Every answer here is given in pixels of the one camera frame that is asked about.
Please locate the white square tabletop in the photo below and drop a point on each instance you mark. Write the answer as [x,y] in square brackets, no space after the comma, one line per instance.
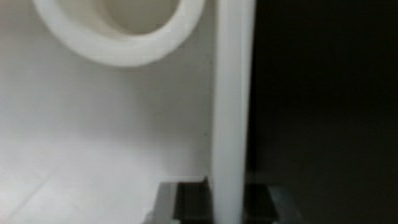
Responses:
[124,106]

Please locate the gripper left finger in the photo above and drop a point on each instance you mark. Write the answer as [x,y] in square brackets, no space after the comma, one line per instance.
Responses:
[182,203]

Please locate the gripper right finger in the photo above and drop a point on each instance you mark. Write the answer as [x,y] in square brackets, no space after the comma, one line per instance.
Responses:
[271,207]

